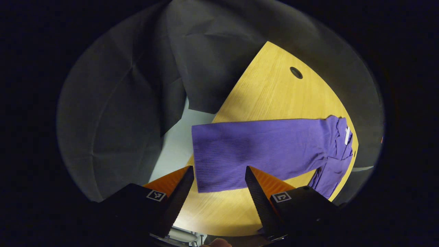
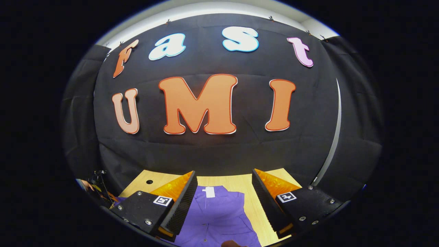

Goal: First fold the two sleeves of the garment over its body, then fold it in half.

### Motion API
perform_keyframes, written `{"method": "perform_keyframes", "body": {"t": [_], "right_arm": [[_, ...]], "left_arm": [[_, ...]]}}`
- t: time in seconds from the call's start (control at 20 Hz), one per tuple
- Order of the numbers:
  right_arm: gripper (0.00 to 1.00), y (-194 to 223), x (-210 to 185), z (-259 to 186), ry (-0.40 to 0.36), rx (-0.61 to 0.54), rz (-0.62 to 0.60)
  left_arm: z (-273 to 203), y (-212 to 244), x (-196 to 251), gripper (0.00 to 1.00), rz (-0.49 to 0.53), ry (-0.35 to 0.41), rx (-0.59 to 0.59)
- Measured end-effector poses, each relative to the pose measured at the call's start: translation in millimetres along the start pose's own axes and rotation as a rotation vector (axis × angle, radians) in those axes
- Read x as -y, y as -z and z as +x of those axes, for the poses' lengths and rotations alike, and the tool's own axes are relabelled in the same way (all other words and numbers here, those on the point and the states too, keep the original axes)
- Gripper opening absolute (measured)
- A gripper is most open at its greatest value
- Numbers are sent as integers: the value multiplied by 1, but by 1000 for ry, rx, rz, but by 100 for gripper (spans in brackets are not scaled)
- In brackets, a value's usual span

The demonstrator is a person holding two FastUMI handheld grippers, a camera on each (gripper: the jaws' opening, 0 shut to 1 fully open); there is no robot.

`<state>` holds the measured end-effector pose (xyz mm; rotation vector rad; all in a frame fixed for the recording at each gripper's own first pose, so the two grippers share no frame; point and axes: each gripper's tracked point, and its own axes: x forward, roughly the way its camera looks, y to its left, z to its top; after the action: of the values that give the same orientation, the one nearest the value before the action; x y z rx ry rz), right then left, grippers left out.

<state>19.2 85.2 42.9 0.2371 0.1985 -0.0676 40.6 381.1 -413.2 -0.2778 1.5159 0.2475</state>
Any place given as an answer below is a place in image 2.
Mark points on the black backdrop cloth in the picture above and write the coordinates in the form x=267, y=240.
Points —
x=223, y=151

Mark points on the purple shirt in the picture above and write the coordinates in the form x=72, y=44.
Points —
x=219, y=212

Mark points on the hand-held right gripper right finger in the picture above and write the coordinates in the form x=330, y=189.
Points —
x=265, y=202

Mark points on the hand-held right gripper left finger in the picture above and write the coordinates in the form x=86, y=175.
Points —
x=183, y=202

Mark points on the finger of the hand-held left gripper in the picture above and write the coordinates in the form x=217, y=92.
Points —
x=107, y=198

